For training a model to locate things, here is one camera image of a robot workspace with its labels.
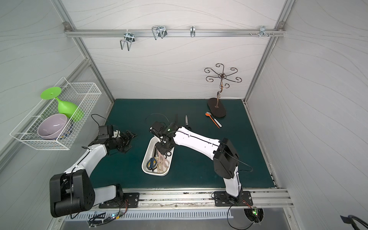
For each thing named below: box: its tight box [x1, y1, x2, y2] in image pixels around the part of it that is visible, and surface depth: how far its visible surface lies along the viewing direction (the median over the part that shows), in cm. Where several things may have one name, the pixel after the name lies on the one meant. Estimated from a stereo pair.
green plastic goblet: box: [40, 86, 85, 122], surface depth 64 cm
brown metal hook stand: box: [204, 63, 242, 118], surface depth 100 cm
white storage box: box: [141, 136, 175, 176], surface depth 87 cm
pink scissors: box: [156, 150, 170, 174], surface depth 86 cm
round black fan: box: [243, 206, 265, 224], surface depth 73 cm
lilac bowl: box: [37, 113, 68, 140], surface depth 62 cm
